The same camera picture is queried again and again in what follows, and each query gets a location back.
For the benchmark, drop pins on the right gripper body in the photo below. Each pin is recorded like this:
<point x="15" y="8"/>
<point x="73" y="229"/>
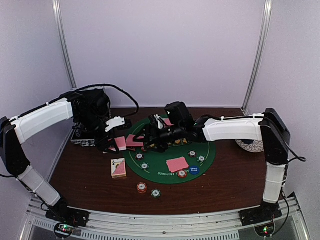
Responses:
<point x="163" y="137"/>

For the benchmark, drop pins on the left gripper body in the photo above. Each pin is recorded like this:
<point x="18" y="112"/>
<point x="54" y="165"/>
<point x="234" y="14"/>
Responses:
<point x="99" y="140"/>

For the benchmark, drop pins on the red-backed card deck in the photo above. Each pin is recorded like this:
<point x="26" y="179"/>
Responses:
<point x="118" y="144"/>

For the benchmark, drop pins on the dealt card top player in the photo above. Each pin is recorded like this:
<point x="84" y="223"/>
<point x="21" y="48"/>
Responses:
<point x="167" y="122"/>

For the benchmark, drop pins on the dealt card player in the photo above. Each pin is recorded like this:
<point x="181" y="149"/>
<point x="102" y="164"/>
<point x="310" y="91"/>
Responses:
<point x="170" y="165"/>
<point x="167" y="122"/>
<point x="131" y="143"/>

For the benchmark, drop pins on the brown chip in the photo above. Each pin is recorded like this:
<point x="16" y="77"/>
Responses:
<point x="139" y="156"/>
<point x="192" y="154"/>

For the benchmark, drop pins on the dealt card bottom player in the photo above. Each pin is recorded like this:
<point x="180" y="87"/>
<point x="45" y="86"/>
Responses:
<point x="170" y="165"/>

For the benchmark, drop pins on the blue small blind button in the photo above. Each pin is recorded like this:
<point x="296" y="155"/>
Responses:
<point x="194" y="170"/>

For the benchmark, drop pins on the orange chip stack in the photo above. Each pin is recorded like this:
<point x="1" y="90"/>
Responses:
<point x="141" y="187"/>

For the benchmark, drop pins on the green chip stack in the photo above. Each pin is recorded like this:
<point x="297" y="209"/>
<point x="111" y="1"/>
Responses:
<point x="155" y="193"/>

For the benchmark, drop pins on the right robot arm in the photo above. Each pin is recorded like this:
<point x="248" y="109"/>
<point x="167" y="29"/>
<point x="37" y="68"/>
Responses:
<point x="266" y="127"/>

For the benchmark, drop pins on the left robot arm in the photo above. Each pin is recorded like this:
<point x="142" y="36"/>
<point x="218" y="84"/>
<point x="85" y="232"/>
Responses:
<point x="16" y="131"/>

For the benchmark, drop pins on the aluminium poker case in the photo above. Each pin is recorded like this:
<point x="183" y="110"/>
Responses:
<point x="80" y="136"/>

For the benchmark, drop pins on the tan card box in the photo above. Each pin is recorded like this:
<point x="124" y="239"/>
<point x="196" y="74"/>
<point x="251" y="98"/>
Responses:
<point x="118" y="168"/>

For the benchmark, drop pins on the round green poker mat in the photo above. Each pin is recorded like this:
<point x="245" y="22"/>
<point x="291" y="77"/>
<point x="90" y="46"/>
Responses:
<point x="158" y="171"/>

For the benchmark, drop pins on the patterned ceramic plate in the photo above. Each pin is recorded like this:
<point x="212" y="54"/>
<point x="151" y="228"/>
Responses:
<point x="252" y="146"/>

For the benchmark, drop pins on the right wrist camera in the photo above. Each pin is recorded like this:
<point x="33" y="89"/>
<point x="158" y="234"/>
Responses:
<point x="178" y="113"/>

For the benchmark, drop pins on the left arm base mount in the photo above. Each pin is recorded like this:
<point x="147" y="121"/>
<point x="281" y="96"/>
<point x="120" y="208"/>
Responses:
<point x="73" y="217"/>

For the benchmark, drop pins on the aluminium front rail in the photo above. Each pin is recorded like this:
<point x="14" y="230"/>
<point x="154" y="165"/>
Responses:
<point x="224" y="225"/>

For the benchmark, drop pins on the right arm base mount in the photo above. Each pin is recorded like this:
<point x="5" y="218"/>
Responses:
<point x="258" y="215"/>

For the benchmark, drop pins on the left frame post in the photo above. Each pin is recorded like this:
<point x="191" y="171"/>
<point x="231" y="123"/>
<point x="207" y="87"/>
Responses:
<point x="63" y="43"/>

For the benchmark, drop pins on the frame post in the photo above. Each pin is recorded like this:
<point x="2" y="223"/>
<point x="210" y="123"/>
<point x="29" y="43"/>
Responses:
<point x="63" y="43"/>
<point x="263" y="35"/>

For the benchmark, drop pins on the right frame post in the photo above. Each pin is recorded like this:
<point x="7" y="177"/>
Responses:
<point x="263" y="35"/>

